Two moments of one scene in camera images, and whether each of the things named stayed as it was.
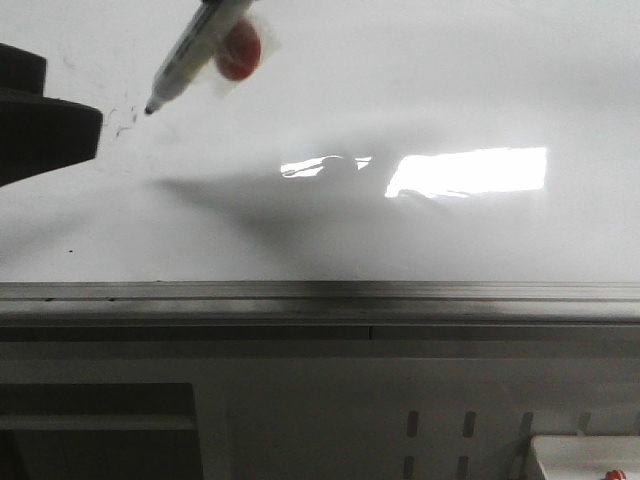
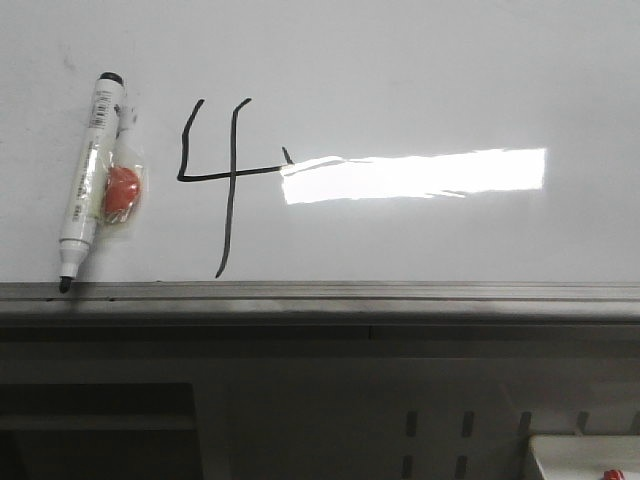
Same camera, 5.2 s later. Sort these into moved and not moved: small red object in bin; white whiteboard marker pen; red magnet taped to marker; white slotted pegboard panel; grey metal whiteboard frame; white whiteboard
Moved: red magnet taped to marker; white whiteboard marker pen
Not moved: white whiteboard; white slotted pegboard panel; small red object in bin; grey metal whiteboard frame
